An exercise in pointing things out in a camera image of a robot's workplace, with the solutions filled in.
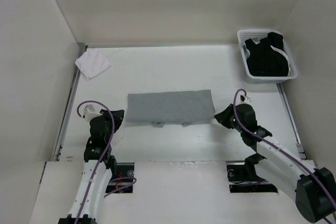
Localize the grey tank top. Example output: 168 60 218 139
125 90 215 125

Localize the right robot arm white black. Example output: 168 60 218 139
214 103 335 223

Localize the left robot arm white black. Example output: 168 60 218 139
58 105 124 223

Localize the black tank top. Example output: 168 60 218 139
245 32 290 77

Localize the folded white tank top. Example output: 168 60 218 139
75 50 112 80

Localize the white plastic basket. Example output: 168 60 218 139
237 28 298 84

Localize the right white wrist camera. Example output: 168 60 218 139
240 95 251 104

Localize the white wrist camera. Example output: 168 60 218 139
240 95 251 104
83 104 102 122

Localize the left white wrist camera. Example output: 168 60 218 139
83 104 102 122

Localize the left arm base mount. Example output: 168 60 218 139
106 163 135 194

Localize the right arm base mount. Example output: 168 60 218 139
226 154 278 193

